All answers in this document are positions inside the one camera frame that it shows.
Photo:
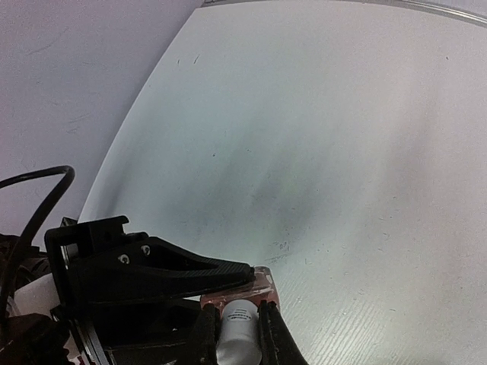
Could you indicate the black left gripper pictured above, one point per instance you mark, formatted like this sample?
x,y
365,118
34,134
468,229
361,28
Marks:
x,y
107,266

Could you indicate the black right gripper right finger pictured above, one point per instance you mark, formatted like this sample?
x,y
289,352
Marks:
x,y
277,344

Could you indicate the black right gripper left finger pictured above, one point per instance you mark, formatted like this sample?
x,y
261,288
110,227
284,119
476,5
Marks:
x,y
201,344

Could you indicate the red nail polish bottle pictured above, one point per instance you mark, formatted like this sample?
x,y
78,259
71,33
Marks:
x,y
238,339

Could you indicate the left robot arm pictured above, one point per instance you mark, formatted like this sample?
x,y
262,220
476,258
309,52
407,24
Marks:
x,y
41,330

